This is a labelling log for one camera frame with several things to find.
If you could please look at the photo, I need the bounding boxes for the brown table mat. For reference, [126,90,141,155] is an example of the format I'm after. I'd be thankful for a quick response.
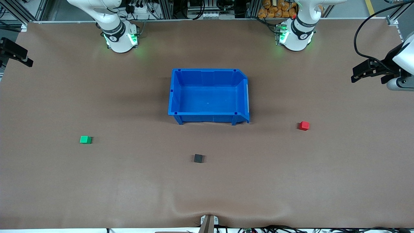
[0,18,414,229]

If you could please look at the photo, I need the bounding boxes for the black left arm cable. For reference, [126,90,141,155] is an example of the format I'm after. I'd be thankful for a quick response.
[354,1,414,65]

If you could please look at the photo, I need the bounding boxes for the aluminium frame post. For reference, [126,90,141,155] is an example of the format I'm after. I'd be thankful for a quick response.
[0,0,49,24]
[386,0,414,26]

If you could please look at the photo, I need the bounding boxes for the blue plastic storage bin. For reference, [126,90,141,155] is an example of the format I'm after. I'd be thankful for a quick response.
[168,68,250,126]

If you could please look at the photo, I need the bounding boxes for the metal table clamp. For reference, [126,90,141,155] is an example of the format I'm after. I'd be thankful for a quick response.
[200,214,219,233]

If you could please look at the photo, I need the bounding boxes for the black cables below table edge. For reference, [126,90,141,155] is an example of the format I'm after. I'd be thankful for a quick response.
[216,225,414,233]

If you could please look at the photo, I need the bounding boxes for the orange snack bags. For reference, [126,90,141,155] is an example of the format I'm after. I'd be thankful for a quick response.
[257,0,297,19]

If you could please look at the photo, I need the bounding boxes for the white power strip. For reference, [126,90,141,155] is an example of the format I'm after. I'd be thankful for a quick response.
[124,3,153,14]

